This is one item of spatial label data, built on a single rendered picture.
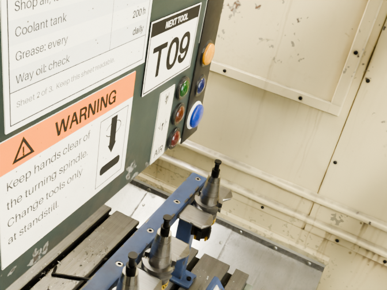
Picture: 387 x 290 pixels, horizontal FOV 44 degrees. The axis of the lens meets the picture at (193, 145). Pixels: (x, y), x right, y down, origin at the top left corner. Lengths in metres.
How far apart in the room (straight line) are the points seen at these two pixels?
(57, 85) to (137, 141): 0.16
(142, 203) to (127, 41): 1.27
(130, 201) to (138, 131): 1.19
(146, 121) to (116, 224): 0.99
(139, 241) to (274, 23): 0.65
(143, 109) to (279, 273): 1.14
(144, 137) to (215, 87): 0.91
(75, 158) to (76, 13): 0.12
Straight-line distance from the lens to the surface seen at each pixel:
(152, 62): 0.44
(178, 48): 0.48
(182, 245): 0.96
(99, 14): 0.35
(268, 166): 1.42
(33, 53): 0.30
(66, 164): 0.38
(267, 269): 1.54
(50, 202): 0.38
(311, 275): 1.56
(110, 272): 0.88
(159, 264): 0.89
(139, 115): 0.45
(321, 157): 1.37
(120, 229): 1.44
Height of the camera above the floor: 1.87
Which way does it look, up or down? 31 degrees down
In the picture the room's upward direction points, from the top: 12 degrees clockwise
